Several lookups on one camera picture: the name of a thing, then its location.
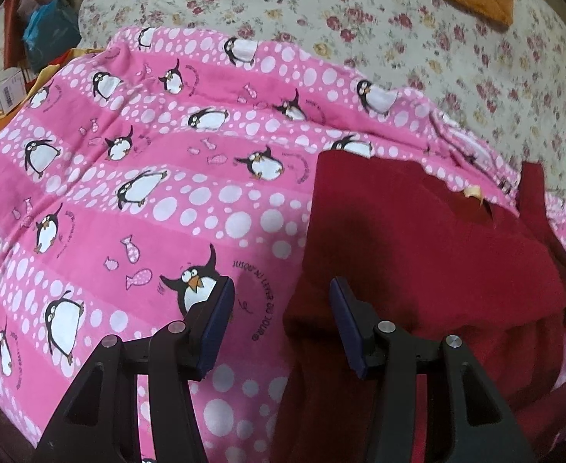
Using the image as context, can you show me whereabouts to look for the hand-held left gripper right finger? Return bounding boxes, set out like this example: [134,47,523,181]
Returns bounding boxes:
[330,277,537,463]

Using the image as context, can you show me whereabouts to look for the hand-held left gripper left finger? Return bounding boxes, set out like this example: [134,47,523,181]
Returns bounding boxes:
[32,276,236,463]

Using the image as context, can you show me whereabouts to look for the dark red garment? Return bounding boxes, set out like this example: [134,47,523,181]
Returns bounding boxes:
[270,150,566,463]

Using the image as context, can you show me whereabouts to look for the pink penguin print blanket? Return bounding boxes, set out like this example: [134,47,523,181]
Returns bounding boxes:
[0,26,566,463]

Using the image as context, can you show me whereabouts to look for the floral bedspread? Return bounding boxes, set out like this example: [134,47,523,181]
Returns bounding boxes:
[78,0,566,213]

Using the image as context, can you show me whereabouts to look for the cardboard box with label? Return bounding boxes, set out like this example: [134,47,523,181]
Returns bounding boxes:
[0,65,35,114]

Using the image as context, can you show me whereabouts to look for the blue plastic bag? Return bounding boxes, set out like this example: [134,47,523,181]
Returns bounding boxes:
[22,0,81,73]

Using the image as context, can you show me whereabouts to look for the red cloth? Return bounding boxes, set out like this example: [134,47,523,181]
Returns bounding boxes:
[3,0,37,68]

